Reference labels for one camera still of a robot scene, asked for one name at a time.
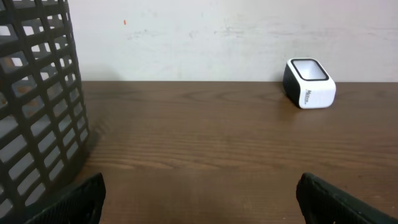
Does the white barcode scanner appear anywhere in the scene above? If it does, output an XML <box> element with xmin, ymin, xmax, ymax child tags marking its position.
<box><xmin>282</xmin><ymin>58</ymin><xmax>336</xmax><ymax>109</ymax></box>

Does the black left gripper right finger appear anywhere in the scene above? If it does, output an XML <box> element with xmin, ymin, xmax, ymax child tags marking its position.
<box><xmin>296</xmin><ymin>172</ymin><xmax>397</xmax><ymax>224</ymax></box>

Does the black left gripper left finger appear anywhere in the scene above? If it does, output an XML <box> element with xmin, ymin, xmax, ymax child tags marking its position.
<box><xmin>25</xmin><ymin>173</ymin><xmax>106</xmax><ymax>224</ymax></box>

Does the dark grey plastic basket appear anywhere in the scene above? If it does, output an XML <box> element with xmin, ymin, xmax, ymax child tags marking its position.
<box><xmin>1</xmin><ymin>0</ymin><xmax>90</xmax><ymax>223</ymax></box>

